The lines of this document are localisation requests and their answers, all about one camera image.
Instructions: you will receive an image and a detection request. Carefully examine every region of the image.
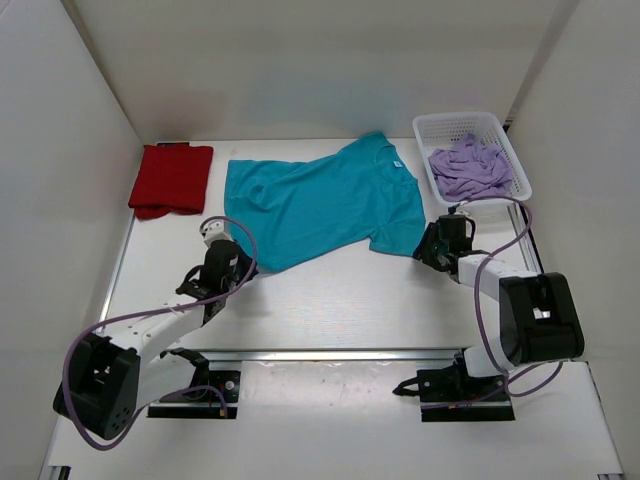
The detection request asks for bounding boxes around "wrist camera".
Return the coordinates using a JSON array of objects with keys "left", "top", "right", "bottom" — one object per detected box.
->
[
  {"left": 199, "top": 219, "right": 233, "bottom": 248},
  {"left": 447, "top": 205, "right": 471, "bottom": 219}
]

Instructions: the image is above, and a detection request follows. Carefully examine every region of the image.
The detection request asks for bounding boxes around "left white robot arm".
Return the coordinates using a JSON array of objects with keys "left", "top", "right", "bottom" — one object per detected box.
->
[{"left": 53, "top": 234, "right": 258, "bottom": 451}]

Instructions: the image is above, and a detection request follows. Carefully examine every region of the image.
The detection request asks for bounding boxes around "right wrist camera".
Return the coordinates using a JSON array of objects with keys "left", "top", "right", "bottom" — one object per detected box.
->
[{"left": 447, "top": 205, "right": 471, "bottom": 219}]

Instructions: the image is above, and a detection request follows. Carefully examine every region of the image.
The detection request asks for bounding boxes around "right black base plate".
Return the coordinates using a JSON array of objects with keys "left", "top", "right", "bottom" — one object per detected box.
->
[{"left": 392, "top": 365, "right": 515, "bottom": 423}]

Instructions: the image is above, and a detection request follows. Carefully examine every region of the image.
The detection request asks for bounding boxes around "white plastic basket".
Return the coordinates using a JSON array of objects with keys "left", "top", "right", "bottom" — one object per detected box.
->
[{"left": 412, "top": 110, "right": 534, "bottom": 214}]

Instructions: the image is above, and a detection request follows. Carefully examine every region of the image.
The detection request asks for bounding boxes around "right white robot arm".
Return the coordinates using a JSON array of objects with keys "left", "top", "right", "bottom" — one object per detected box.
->
[{"left": 413, "top": 214, "right": 585, "bottom": 400}]

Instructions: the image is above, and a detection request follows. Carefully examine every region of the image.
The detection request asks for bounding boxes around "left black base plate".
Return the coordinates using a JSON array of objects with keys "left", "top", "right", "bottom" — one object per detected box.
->
[{"left": 147, "top": 362, "right": 241, "bottom": 420}]

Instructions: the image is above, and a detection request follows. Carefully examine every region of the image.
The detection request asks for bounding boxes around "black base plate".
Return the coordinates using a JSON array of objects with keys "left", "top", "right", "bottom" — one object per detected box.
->
[
  {"left": 392, "top": 365, "right": 515, "bottom": 423},
  {"left": 147, "top": 362, "right": 241, "bottom": 420}
]

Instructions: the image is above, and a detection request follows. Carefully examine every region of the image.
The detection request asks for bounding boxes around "red t-shirt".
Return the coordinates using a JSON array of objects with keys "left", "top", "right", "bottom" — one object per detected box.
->
[{"left": 128, "top": 144, "right": 214, "bottom": 220}]

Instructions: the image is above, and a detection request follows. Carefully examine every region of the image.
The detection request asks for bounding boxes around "teal t-shirt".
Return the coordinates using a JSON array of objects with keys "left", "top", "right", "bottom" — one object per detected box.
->
[{"left": 224, "top": 132, "right": 426, "bottom": 273}]

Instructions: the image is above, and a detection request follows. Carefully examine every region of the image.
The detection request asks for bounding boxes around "lavender t-shirt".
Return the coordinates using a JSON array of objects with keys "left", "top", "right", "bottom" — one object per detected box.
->
[{"left": 428, "top": 134, "right": 513, "bottom": 202}]

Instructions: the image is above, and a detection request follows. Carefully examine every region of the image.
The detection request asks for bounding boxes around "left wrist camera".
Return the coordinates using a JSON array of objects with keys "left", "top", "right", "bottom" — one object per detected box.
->
[{"left": 199, "top": 219, "right": 233, "bottom": 248}]

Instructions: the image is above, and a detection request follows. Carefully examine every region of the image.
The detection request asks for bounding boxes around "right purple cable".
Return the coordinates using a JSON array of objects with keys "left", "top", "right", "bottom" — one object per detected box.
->
[{"left": 449, "top": 197, "right": 564, "bottom": 399}]

